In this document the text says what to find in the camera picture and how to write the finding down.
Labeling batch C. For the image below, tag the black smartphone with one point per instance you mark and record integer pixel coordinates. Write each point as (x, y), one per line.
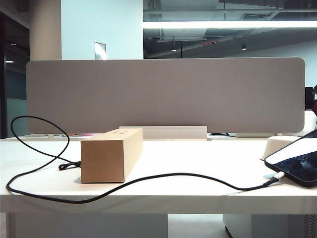
(297, 169)

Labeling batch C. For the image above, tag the white foam phone stand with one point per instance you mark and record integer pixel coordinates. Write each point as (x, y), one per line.
(275, 147)

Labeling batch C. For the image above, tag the grey fabric desk divider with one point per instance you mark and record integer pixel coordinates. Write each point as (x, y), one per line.
(163, 94)

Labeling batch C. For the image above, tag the brown cardboard box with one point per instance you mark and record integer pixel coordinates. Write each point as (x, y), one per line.
(104, 161)

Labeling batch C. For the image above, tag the red LED sign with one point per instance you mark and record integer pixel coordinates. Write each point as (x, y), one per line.
(209, 43)

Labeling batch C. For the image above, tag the black background monitor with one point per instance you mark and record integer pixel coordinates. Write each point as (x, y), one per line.
(308, 99)

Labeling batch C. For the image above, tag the white rounded background object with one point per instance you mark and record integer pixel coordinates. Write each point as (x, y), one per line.
(310, 120)

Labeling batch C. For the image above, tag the framed wall notice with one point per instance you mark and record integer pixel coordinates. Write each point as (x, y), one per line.
(100, 50)

